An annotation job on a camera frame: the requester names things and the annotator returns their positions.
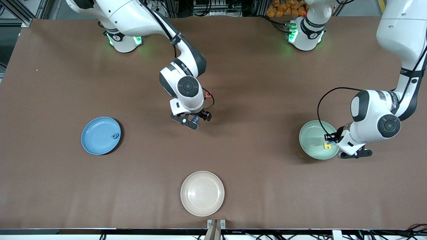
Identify black equipment rack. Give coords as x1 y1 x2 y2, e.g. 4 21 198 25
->
193 0 242 17

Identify light green plate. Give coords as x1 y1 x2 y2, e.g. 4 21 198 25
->
299 120 340 160

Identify beige plate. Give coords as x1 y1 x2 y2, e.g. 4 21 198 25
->
180 171 225 217

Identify aluminium frame profile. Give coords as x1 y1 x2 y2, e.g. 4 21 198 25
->
3 0 37 28

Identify orange snack packets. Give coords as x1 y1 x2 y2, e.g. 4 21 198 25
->
266 0 309 18

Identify brown table cover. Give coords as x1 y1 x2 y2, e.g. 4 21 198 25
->
0 16 427 230

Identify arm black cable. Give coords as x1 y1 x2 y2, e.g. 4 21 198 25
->
317 50 427 135
143 0 215 112

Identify tan mounting pole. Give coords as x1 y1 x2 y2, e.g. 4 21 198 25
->
204 220 222 240

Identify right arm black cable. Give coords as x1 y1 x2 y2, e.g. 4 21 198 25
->
143 0 215 112

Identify red black cable bundle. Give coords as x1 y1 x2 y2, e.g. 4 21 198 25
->
360 223 427 240

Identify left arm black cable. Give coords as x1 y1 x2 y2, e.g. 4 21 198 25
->
317 50 427 135

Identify metal bracket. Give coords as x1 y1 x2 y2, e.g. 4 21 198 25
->
207 219 226 230

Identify blue plate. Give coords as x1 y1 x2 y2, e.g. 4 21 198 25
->
81 116 121 156

